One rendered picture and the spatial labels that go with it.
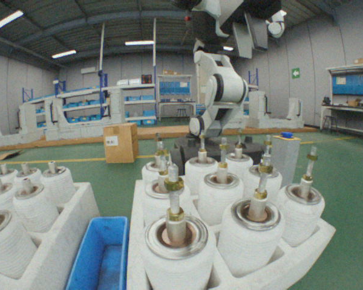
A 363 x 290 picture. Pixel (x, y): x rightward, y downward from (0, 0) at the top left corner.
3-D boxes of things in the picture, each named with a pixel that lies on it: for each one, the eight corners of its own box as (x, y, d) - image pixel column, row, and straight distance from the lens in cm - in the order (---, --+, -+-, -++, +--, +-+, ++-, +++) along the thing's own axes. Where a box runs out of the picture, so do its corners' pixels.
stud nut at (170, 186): (173, 180, 16) (173, 173, 15) (186, 185, 15) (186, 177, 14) (160, 188, 14) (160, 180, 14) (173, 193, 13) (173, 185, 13)
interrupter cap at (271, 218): (281, 206, 27) (282, 203, 26) (277, 239, 21) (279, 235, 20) (238, 196, 27) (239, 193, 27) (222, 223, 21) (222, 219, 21)
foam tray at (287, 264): (143, 221, 59) (135, 179, 49) (236, 205, 67) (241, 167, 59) (150, 338, 40) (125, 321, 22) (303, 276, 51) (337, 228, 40)
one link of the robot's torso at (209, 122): (190, 124, 108) (207, 69, 75) (216, 124, 114) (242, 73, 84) (194, 143, 100) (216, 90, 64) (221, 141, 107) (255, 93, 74)
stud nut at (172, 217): (175, 209, 18) (175, 203, 17) (187, 214, 17) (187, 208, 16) (163, 217, 17) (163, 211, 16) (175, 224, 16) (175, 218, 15)
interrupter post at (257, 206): (264, 212, 24) (269, 193, 23) (261, 222, 22) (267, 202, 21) (249, 208, 24) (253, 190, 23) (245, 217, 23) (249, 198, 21)
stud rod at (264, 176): (262, 205, 23) (271, 154, 20) (259, 208, 22) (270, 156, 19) (256, 202, 23) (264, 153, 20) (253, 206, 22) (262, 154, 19)
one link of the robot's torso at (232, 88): (211, 107, 72) (192, 64, 109) (241, 109, 81) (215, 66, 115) (220, 81, 64) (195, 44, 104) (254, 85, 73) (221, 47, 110)
